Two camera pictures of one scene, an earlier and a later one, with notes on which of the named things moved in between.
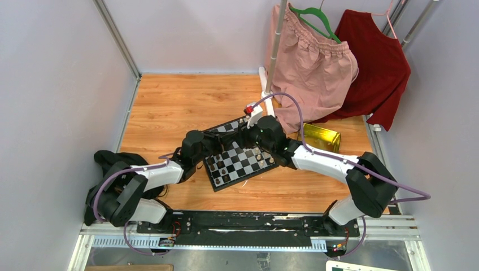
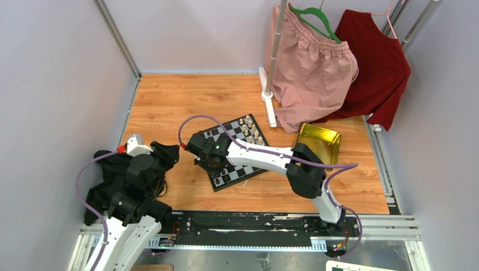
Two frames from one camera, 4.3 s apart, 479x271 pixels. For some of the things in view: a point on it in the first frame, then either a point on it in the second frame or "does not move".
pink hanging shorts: (314, 73) does not move
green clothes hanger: (321, 13) does not move
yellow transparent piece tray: (319, 138) does not move
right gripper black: (244, 133) → (200, 161)
